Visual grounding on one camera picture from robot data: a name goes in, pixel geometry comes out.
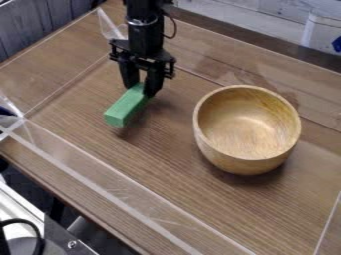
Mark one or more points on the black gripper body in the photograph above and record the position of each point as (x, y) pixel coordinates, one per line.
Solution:
(143, 47)

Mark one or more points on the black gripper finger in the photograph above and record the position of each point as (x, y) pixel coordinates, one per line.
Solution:
(154, 79)
(129, 71)

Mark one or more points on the green rectangular block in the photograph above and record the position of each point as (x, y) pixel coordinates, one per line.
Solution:
(126, 106)

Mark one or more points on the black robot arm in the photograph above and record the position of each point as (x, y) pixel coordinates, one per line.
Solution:
(142, 11)

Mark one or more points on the brown wooden bowl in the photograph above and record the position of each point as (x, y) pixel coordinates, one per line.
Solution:
(246, 129)

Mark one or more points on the white container in background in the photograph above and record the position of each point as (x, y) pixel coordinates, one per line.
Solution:
(323, 28)

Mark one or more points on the clear acrylic front barrier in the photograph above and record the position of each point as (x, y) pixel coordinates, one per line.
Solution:
(154, 226)

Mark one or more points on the blue object at right edge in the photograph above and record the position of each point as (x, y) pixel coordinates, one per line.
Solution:
(336, 44)

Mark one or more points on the clear acrylic corner bracket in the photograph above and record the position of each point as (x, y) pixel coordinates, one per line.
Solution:
(111, 31)

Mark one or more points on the grey metal bracket with screw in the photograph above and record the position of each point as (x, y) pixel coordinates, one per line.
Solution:
(53, 241)

